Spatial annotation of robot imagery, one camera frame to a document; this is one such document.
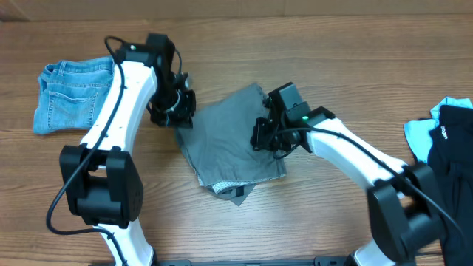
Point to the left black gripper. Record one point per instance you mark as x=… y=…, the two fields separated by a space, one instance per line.
x=182 y=117

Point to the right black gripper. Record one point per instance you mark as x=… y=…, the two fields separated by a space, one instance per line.
x=261 y=142

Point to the grey shorts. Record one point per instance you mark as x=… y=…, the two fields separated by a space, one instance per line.
x=218 y=146

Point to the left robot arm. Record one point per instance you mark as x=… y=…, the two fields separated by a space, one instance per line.
x=101 y=182

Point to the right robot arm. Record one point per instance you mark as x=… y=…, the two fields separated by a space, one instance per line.
x=404 y=206

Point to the folded blue denim jeans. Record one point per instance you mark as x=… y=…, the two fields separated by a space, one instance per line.
x=71 y=94

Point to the light blue garment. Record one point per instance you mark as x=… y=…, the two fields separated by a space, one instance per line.
x=417 y=131

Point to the black garment with logo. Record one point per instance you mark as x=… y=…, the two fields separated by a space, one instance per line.
x=451 y=159

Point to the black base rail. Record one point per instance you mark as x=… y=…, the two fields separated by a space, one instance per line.
x=255 y=262

